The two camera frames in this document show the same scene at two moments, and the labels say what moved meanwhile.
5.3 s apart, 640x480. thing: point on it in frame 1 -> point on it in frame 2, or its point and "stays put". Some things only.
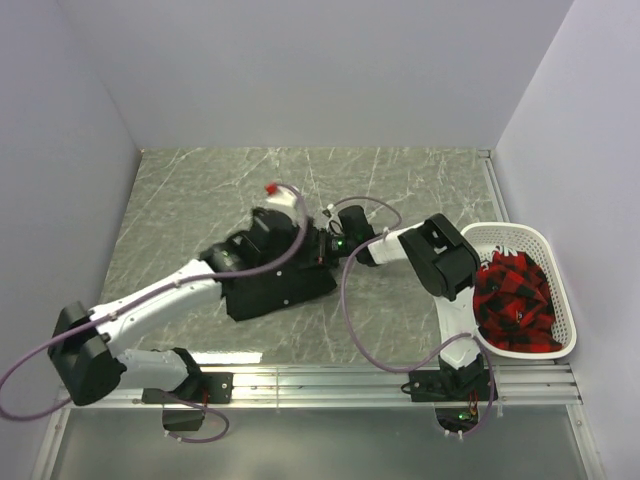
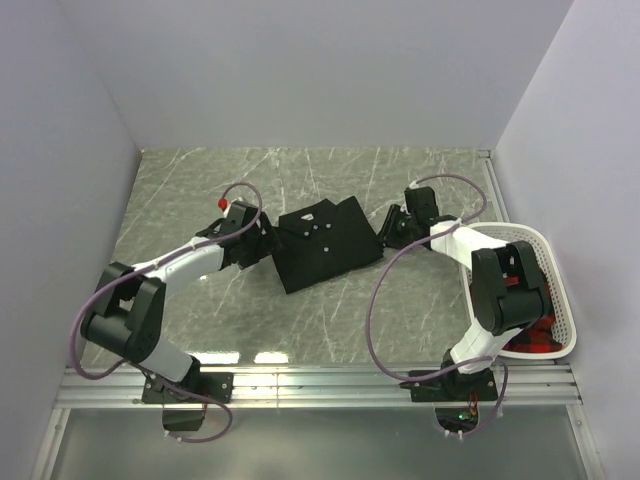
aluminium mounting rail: (366, 385) stays put
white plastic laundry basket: (528, 239) stays put
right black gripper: (322, 249) -> (387, 232)
